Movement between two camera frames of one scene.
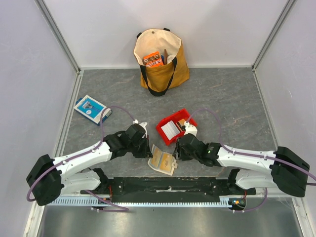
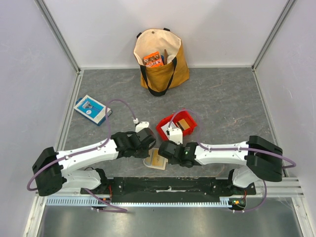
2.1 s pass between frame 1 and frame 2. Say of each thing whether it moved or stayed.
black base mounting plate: stayed
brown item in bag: stayed
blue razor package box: stayed
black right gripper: moved
